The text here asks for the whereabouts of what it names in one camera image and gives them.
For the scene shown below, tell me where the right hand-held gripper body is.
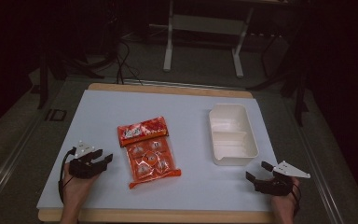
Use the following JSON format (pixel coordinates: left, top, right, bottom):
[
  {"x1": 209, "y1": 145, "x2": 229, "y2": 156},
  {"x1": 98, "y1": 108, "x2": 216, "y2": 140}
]
[{"x1": 254, "y1": 160, "x2": 311, "y2": 197}]

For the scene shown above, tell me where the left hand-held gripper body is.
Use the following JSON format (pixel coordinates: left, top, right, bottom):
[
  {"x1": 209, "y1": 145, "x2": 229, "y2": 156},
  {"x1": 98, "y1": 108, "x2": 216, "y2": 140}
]
[{"x1": 68, "y1": 140, "x2": 107, "y2": 180}]

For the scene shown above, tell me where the orange snack packet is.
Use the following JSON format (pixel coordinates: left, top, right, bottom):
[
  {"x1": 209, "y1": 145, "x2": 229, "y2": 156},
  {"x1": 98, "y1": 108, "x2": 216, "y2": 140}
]
[{"x1": 117, "y1": 116, "x2": 183, "y2": 189}]

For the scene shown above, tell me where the white plastic container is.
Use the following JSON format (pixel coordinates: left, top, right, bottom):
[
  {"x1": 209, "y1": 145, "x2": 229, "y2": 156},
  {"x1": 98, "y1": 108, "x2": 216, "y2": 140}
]
[{"x1": 208, "y1": 103, "x2": 260, "y2": 167}]

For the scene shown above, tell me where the person's left hand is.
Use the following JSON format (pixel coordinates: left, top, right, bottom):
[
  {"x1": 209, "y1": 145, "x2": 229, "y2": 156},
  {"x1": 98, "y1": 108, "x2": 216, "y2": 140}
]
[{"x1": 62, "y1": 171, "x2": 101, "y2": 209}]

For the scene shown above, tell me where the person's right hand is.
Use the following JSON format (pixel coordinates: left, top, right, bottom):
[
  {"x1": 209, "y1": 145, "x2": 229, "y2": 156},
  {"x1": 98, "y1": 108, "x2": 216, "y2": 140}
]
[{"x1": 269, "y1": 176, "x2": 301, "y2": 218}]

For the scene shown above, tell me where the white table mat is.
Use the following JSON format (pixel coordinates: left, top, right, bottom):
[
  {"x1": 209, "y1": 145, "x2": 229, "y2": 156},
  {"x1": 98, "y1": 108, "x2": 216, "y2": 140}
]
[{"x1": 36, "y1": 89, "x2": 279, "y2": 213}]

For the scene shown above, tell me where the black metal stand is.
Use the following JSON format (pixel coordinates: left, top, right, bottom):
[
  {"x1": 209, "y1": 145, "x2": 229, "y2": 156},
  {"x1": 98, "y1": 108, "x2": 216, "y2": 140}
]
[
  {"x1": 36, "y1": 36, "x2": 105, "y2": 110},
  {"x1": 248, "y1": 18, "x2": 311, "y2": 127}
]

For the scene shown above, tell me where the white metal stand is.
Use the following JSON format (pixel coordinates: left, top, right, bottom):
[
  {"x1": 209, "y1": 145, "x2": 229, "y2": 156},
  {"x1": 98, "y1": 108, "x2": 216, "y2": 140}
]
[{"x1": 162, "y1": 0, "x2": 255, "y2": 79}]

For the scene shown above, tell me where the black cable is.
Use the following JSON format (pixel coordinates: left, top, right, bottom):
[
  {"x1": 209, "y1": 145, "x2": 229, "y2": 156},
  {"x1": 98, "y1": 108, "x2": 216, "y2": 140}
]
[
  {"x1": 290, "y1": 182, "x2": 302, "y2": 217},
  {"x1": 58, "y1": 147, "x2": 76, "y2": 204}
]

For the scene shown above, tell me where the bundle of black cables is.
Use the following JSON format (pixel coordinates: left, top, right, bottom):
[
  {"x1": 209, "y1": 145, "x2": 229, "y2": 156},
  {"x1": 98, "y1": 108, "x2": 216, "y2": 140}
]
[{"x1": 64, "y1": 12, "x2": 144, "y2": 87}]

